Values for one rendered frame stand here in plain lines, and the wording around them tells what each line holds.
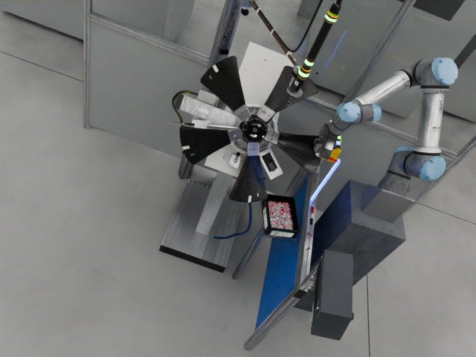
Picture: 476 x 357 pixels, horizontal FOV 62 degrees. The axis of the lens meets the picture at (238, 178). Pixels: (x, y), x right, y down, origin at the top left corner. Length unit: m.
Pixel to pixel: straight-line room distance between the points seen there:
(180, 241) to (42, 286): 0.87
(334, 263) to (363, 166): 1.53
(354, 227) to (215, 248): 1.07
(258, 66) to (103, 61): 1.20
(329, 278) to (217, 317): 1.28
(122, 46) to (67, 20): 1.52
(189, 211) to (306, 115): 1.07
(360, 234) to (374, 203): 0.17
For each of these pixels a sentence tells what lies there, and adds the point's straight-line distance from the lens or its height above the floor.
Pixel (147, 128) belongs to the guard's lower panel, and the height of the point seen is 0.24.
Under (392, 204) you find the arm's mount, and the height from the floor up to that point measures 1.12.
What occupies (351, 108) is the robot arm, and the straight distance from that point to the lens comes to 1.68.
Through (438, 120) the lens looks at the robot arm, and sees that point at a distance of 1.97.
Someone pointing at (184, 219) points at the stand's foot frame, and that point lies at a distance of 2.83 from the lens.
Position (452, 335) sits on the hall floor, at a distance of 3.52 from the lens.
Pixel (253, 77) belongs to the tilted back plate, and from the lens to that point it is 2.15.
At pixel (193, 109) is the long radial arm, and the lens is 2.03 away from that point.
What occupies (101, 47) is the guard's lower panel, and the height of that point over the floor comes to 0.80.
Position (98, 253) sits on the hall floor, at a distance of 2.73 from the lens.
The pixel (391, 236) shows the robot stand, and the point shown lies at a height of 0.99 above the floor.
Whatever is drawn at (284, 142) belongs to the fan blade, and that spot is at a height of 1.19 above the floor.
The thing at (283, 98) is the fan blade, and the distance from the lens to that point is 1.92.
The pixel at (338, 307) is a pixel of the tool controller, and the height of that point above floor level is 1.24.
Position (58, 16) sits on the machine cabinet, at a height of 0.20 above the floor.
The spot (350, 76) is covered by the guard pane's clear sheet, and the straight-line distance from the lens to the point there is 2.55.
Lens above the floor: 2.40
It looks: 47 degrees down
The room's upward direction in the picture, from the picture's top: 24 degrees clockwise
